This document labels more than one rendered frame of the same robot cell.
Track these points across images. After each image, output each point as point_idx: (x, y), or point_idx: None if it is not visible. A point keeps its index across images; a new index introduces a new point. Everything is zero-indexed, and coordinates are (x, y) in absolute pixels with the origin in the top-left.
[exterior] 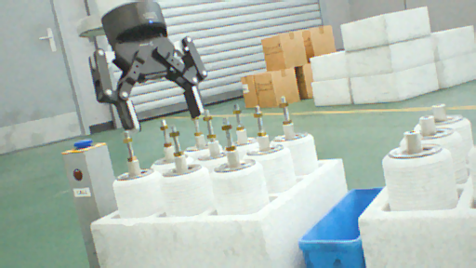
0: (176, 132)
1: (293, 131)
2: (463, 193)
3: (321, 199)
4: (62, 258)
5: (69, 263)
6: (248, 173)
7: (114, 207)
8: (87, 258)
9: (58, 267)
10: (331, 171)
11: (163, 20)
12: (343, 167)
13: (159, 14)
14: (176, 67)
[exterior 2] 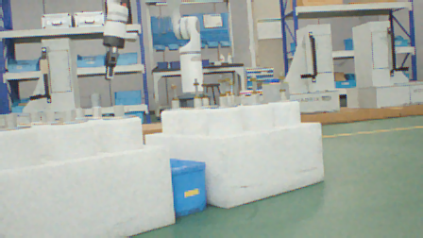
0: (201, 84)
1: (220, 103)
2: None
3: (189, 153)
4: (358, 158)
5: (341, 160)
6: (160, 113)
7: None
8: (344, 161)
9: (338, 159)
10: (204, 141)
11: (105, 42)
12: (221, 146)
13: (104, 40)
14: (107, 59)
